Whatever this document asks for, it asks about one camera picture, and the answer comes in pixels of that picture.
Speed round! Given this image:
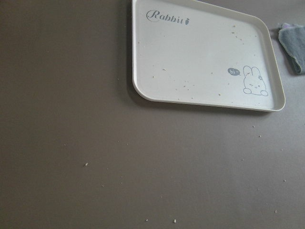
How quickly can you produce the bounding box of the cream rabbit tray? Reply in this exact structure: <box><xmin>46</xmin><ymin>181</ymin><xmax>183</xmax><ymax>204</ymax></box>
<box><xmin>132</xmin><ymin>0</ymin><xmax>285</xmax><ymax>112</ymax></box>

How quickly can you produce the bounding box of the grey folded cloth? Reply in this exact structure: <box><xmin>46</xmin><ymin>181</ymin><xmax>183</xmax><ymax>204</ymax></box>
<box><xmin>278</xmin><ymin>23</ymin><xmax>305</xmax><ymax>75</ymax></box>

